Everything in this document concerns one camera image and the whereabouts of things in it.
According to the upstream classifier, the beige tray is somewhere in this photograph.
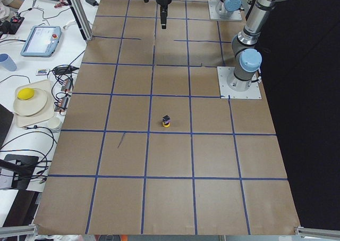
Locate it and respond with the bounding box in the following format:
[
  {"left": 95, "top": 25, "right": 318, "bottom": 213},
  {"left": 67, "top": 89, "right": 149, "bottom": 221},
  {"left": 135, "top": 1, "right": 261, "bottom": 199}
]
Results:
[{"left": 13, "top": 80, "right": 54, "bottom": 128}]

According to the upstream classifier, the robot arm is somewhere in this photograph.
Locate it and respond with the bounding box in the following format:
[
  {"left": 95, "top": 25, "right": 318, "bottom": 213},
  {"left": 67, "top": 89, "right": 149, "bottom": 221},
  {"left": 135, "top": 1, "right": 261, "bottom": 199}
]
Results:
[
  {"left": 227, "top": 0, "right": 286, "bottom": 92},
  {"left": 215, "top": 0, "right": 242, "bottom": 17}
]

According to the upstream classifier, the yellow push button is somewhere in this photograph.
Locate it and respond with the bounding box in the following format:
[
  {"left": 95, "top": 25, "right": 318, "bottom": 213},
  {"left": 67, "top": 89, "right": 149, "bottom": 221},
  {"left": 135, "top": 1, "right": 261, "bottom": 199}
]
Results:
[{"left": 161, "top": 115, "right": 171, "bottom": 128}]

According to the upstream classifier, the beige plate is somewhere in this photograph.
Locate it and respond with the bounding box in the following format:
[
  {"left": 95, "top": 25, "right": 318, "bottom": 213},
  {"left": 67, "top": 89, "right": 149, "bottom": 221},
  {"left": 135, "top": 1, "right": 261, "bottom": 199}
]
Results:
[{"left": 13, "top": 88, "right": 47, "bottom": 116}]

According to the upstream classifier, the yellow lemon toy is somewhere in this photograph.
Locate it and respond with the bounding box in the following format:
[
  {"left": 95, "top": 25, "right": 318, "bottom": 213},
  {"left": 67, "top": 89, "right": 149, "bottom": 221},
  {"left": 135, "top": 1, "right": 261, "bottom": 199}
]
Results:
[{"left": 17, "top": 88, "right": 35, "bottom": 101}]

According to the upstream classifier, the aluminium frame post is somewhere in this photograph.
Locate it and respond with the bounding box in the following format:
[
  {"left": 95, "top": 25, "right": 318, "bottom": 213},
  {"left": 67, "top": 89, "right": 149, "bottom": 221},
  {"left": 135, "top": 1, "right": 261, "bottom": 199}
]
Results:
[{"left": 67, "top": 0, "right": 93, "bottom": 41}]

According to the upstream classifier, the near teach pendant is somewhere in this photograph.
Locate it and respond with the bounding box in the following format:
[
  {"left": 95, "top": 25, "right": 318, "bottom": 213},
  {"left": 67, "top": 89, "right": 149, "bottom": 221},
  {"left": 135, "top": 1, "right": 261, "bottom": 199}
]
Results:
[{"left": 21, "top": 26, "right": 62, "bottom": 57}]

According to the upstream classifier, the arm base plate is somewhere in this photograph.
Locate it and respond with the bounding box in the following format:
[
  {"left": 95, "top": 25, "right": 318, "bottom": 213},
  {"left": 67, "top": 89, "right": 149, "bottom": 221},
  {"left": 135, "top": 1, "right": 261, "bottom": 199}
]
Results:
[
  {"left": 208, "top": 0, "right": 242, "bottom": 22},
  {"left": 217, "top": 67, "right": 262, "bottom": 99}
]

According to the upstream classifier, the light blue cup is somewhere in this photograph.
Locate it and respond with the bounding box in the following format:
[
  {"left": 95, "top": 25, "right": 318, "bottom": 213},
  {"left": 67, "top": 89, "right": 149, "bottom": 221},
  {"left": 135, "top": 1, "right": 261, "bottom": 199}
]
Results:
[{"left": 0, "top": 53, "right": 17, "bottom": 71}]

